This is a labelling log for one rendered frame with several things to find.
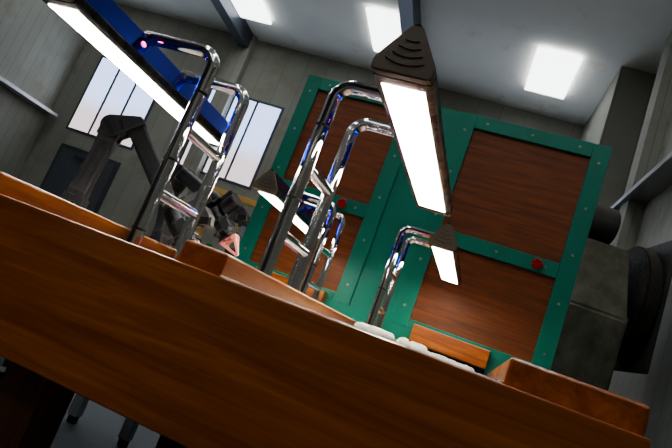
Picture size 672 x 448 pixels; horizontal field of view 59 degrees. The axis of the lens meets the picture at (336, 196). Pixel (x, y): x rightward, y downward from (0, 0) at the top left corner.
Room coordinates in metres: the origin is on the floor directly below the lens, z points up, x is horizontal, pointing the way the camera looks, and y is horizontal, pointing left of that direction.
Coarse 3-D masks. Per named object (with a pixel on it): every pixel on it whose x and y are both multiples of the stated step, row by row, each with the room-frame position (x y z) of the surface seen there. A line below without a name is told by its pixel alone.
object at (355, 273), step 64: (448, 128) 2.40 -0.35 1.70; (512, 128) 2.31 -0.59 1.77; (320, 192) 2.53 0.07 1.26; (384, 192) 2.45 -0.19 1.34; (512, 192) 2.30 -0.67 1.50; (576, 192) 2.23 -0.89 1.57; (256, 256) 2.60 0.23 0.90; (320, 256) 2.51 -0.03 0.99; (384, 256) 2.43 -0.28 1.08; (512, 256) 2.27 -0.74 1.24; (576, 256) 2.20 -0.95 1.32; (448, 320) 2.33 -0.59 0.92; (512, 320) 2.26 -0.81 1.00
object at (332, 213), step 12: (312, 204) 2.10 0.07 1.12; (336, 216) 2.07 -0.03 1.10; (324, 228) 1.92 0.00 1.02; (324, 240) 1.92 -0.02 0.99; (336, 240) 2.06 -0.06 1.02; (324, 252) 1.96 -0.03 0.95; (312, 264) 1.91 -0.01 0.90; (324, 264) 2.06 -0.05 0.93; (312, 276) 1.92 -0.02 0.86; (324, 276) 2.06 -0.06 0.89; (300, 288) 1.92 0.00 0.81; (312, 288) 2.00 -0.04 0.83
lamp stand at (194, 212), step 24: (168, 48) 1.03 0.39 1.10; (192, 48) 1.01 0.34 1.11; (192, 72) 1.18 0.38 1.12; (216, 72) 1.00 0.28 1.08; (192, 96) 0.99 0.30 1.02; (240, 96) 1.14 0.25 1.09; (192, 120) 1.00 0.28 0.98; (240, 120) 1.14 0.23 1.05; (168, 168) 0.99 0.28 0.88; (216, 168) 1.14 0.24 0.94; (168, 192) 1.03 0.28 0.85; (144, 216) 0.99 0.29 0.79; (192, 216) 1.13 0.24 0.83
